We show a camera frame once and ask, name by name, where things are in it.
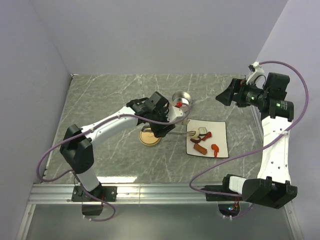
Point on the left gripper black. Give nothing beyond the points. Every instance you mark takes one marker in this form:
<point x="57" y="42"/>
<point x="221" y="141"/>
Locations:
<point x="159" y="131"/>

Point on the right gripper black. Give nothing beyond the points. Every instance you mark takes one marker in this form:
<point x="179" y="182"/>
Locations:
<point x="237" y="85"/>

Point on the sushi roll piece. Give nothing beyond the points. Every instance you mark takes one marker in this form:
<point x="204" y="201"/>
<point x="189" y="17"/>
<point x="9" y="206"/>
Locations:
<point x="202" y="131"/>

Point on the red bacon strip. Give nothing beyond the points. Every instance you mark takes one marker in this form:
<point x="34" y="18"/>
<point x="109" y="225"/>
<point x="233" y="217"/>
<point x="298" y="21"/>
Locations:
<point x="207" y="136"/>

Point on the metal serving tongs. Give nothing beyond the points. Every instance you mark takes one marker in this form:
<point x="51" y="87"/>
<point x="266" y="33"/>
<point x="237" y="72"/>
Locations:
<point x="147" y="128"/>

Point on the dark red curved sausage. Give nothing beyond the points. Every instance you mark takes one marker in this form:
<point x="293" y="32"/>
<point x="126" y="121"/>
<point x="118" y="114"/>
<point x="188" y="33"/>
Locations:
<point x="196" y="140"/>

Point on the brown sausage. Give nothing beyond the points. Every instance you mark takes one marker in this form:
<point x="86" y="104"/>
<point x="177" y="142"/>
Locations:
<point x="200" y="149"/>

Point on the white round bun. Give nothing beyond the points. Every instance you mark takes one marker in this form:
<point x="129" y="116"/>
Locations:
<point x="193" y="134"/>

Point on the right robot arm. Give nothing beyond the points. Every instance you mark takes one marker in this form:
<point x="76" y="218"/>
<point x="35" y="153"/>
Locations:
<point x="272" y="187"/>

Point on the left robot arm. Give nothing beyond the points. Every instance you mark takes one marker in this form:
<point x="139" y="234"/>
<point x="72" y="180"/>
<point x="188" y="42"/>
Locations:
<point x="80" y="142"/>

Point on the beige round lunch box lid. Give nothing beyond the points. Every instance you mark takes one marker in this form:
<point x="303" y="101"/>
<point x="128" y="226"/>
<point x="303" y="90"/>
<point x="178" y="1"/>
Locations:
<point x="148" y="139"/>

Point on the steel bowl far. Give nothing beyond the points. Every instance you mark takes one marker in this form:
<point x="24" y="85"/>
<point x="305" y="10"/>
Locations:
<point x="180" y="99"/>

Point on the white square plate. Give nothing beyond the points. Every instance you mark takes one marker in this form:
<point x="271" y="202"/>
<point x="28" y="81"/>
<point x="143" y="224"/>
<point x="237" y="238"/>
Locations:
<point x="219" y="137"/>

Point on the orange shrimp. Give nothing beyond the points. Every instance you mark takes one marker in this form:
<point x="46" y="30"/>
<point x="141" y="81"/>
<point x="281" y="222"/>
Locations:
<point x="215" y="150"/>

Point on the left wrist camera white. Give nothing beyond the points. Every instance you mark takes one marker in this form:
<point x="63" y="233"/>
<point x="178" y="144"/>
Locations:
<point x="178" y="113"/>

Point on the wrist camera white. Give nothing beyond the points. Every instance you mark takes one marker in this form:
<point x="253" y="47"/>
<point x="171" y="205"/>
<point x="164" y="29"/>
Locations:
<point x="256" y="72"/>
<point x="178" y="113"/>

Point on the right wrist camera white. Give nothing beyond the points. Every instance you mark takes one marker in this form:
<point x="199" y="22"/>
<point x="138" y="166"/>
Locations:
<point x="256" y="72"/>

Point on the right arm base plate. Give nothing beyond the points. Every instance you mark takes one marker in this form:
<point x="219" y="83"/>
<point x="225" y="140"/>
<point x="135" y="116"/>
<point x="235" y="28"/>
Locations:
<point x="225" y="195"/>

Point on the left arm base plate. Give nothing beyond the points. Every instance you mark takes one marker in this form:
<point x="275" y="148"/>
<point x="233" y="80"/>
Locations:
<point x="106" y="193"/>

